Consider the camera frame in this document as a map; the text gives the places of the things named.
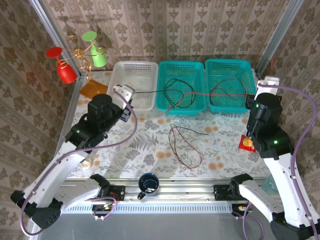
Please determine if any thin red cable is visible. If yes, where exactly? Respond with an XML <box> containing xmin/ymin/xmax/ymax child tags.
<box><xmin>209</xmin><ymin>78</ymin><xmax>248</xmax><ymax>106</ymax></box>
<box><xmin>168</xmin><ymin>124</ymin><xmax>203</xmax><ymax>171</ymax></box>
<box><xmin>159</xmin><ymin>91</ymin><xmax>249</xmax><ymax>116</ymax></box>

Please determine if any red snack packet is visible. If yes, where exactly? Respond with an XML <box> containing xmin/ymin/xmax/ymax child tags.
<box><xmin>238</xmin><ymin>134</ymin><xmax>257</xmax><ymax>153</ymax></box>

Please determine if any teal plastic basket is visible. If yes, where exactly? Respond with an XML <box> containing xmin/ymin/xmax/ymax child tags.
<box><xmin>155</xmin><ymin>60</ymin><xmax>208</xmax><ymax>116</ymax></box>
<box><xmin>204</xmin><ymin>58</ymin><xmax>260</xmax><ymax>114</ymax></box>

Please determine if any red plastic wine glass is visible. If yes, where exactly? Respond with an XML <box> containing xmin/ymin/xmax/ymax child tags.
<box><xmin>45</xmin><ymin>46</ymin><xmax>78</xmax><ymax>85</ymax></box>

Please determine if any white plastic basket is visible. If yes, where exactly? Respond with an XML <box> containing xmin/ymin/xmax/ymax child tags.
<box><xmin>104</xmin><ymin>60</ymin><xmax>159</xmax><ymax>112</ymax></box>

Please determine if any green plastic wine glass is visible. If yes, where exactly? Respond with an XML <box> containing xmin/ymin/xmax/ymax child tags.
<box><xmin>81</xmin><ymin>30</ymin><xmax>109</xmax><ymax>68</ymax></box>

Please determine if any translucent teal cup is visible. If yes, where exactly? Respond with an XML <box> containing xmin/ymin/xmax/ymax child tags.
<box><xmin>261</xmin><ymin>174</ymin><xmax>278</xmax><ymax>196</ymax></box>

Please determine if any dark blue mug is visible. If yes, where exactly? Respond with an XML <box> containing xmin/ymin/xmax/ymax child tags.
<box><xmin>136</xmin><ymin>172</ymin><xmax>160</xmax><ymax>201</ymax></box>

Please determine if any grey metal panel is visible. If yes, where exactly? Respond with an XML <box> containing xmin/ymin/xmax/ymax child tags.
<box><xmin>24</xmin><ymin>202</ymin><xmax>320</xmax><ymax>240</ymax></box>

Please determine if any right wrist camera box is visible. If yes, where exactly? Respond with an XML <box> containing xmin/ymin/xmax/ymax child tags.
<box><xmin>256</xmin><ymin>75</ymin><xmax>281</xmax><ymax>95</ymax></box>

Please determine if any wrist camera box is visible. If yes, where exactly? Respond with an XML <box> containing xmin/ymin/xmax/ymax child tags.
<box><xmin>111</xmin><ymin>84</ymin><xmax>135</xmax><ymax>110</ymax></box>
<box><xmin>256</xmin><ymin>75</ymin><xmax>281</xmax><ymax>95</ymax></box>

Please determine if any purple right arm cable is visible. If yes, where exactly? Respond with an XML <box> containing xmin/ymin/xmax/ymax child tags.
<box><xmin>242</xmin><ymin>83</ymin><xmax>319</xmax><ymax>240</ymax></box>

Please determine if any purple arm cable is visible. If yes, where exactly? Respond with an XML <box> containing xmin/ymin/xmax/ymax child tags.
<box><xmin>20</xmin><ymin>88</ymin><xmax>138</xmax><ymax>237</ymax></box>
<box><xmin>242</xmin><ymin>83</ymin><xmax>319</xmax><ymax>240</ymax></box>

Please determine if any gold wire stand amber base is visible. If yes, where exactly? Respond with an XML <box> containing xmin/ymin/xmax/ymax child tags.
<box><xmin>65</xmin><ymin>34</ymin><xmax>109</xmax><ymax>104</ymax></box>

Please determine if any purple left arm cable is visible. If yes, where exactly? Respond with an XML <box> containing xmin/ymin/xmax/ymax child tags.
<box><xmin>20</xmin><ymin>88</ymin><xmax>138</xmax><ymax>237</ymax></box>

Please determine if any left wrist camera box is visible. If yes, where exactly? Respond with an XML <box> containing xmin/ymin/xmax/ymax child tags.
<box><xmin>111</xmin><ymin>84</ymin><xmax>135</xmax><ymax>110</ymax></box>

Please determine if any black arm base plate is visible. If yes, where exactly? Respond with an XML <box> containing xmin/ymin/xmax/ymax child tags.
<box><xmin>80</xmin><ymin>185</ymin><xmax>126</xmax><ymax>202</ymax></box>
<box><xmin>213</xmin><ymin>184</ymin><xmax>251</xmax><ymax>202</ymax></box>

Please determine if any aluminium frame post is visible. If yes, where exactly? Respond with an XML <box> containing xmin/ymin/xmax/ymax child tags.
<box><xmin>28</xmin><ymin>0</ymin><xmax>87</xmax><ymax>80</ymax></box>
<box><xmin>255</xmin><ymin>0</ymin><xmax>305</xmax><ymax>75</ymax></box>

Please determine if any slotted white cable duct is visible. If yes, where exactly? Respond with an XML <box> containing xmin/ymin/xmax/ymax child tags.
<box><xmin>43</xmin><ymin>202</ymin><xmax>233</xmax><ymax>213</ymax></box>

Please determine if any aluminium mounting rail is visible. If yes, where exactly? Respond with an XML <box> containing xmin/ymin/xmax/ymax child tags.
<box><xmin>37</xmin><ymin>177</ymin><xmax>309</xmax><ymax>201</ymax></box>

